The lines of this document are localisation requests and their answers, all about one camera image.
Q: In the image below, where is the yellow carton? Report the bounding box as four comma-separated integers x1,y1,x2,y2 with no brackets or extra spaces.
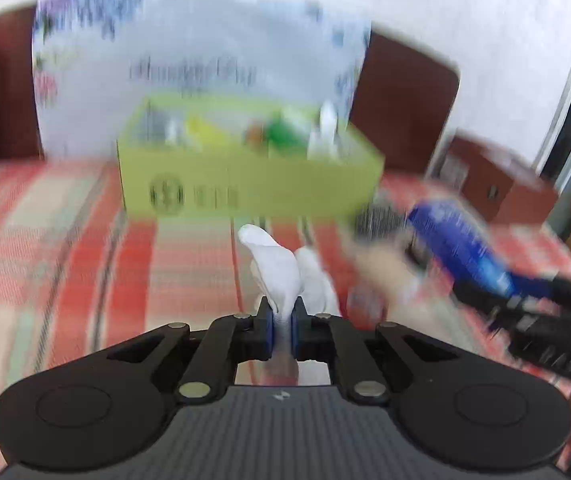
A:
184,117,227,152

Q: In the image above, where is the white sock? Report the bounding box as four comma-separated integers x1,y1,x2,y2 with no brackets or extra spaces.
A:
238,224,341,386

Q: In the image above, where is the green carton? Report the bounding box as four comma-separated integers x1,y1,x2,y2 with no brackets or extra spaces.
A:
264,114,307,157

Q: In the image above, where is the plaid blanket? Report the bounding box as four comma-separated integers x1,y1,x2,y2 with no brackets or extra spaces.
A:
0,157,571,476

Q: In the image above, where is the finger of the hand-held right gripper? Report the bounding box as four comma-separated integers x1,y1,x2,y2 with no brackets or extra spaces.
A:
452,269,571,322

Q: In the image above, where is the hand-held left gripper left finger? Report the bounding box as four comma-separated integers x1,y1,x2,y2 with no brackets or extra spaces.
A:
107,297,273,404

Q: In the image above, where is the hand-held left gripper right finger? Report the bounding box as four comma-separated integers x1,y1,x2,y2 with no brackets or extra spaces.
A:
289,297,462,404

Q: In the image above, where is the brown wooden headboard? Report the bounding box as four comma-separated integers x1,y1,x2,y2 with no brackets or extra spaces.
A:
0,5,462,176

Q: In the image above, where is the steel wool scrubber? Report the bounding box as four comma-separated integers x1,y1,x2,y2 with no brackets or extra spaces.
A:
354,204,412,242

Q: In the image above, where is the brown cardboard box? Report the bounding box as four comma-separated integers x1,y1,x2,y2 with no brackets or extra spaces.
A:
429,131,559,224

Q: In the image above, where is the large yellow-green cardboard box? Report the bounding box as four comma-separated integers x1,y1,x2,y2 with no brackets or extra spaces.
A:
116,94,386,219

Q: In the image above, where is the blue tube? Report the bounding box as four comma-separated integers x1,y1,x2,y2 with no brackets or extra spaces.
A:
407,198,517,299

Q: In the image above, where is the floral printed plastic sheet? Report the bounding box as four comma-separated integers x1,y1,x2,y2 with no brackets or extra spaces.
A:
32,0,372,158

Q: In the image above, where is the small gold carton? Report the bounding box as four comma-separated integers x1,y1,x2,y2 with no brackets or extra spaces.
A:
348,244,419,307

